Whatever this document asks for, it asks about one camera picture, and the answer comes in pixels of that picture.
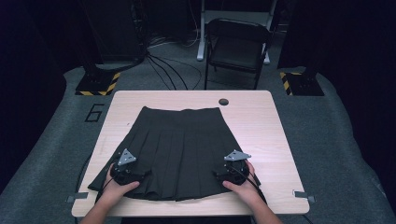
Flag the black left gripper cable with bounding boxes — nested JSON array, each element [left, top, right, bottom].
[[94, 174, 120, 203]]

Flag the bundle of black floor cables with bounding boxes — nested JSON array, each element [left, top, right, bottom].
[[144, 34, 204, 91]]

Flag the black stand with striped base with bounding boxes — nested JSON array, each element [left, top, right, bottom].
[[278, 65, 325, 97], [75, 60, 122, 97]]

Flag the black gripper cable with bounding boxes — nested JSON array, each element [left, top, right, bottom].
[[230, 166, 268, 203], [94, 174, 120, 203]]

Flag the black folding chair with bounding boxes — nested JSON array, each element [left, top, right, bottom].
[[204, 18, 274, 91]]

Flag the person's right hand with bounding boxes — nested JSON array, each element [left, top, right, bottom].
[[221, 161, 260, 204]]

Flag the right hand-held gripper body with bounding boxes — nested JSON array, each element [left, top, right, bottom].
[[218, 149, 252, 187]]

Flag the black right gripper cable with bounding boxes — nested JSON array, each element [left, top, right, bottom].
[[230, 166, 268, 203]]

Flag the person's left hand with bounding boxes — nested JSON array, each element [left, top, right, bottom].
[[102, 162, 141, 203]]

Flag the dark cabinet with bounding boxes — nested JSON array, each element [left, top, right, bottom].
[[78, 0, 148, 64]]

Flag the grey tape strip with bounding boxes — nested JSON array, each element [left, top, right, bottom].
[[292, 189, 317, 204], [65, 191, 90, 204]]

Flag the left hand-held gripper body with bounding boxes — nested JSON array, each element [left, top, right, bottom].
[[109, 147, 148, 187]]

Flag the dark pleated skirt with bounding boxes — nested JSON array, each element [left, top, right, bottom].
[[87, 105, 262, 203]]

